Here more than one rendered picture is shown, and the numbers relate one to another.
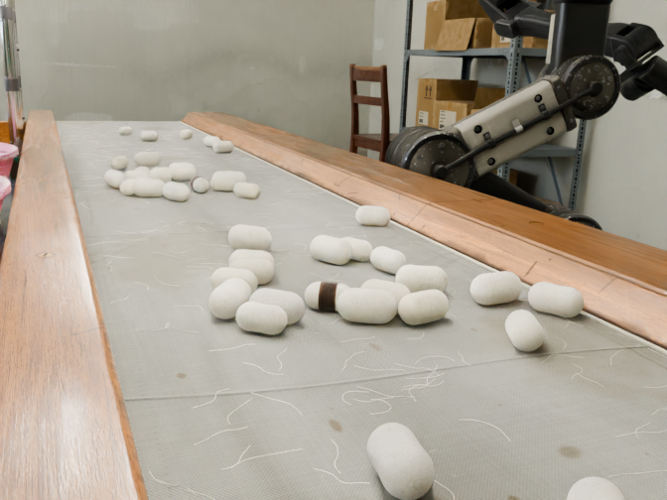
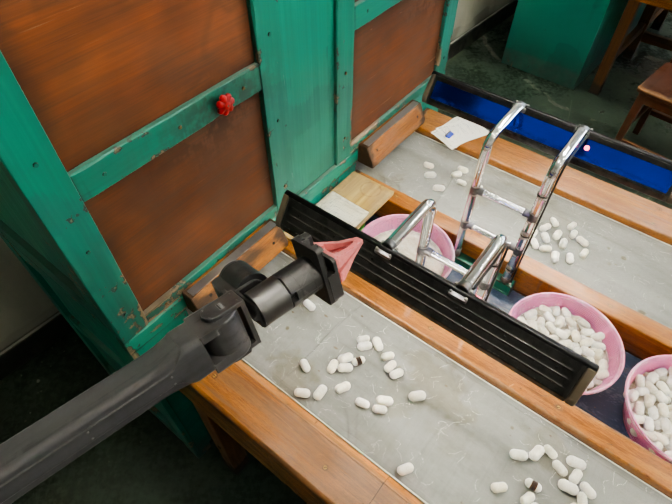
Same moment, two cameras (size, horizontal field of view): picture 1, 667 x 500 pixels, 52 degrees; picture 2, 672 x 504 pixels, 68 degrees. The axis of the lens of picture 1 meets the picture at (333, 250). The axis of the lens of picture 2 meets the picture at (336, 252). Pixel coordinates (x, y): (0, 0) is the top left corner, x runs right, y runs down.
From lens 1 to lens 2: 1.27 m
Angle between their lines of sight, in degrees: 110
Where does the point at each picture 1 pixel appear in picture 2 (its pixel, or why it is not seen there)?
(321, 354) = (344, 338)
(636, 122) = not seen: outside the picture
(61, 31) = not seen: outside the picture
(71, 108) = not seen: outside the picture
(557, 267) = (306, 417)
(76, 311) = (387, 306)
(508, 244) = (328, 435)
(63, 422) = (350, 280)
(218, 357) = (361, 325)
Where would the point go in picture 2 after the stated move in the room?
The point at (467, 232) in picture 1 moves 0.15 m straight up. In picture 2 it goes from (350, 451) to (352, 424)
